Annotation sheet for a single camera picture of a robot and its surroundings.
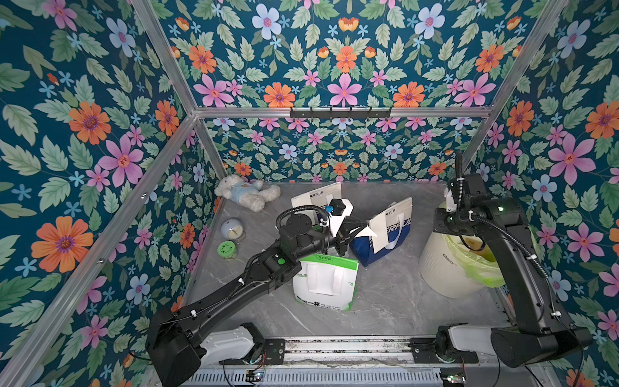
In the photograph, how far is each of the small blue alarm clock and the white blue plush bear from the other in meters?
0.09

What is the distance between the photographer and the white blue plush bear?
103 centimetres

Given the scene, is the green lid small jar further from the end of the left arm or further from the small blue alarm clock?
the end of the left arm

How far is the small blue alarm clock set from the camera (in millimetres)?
951
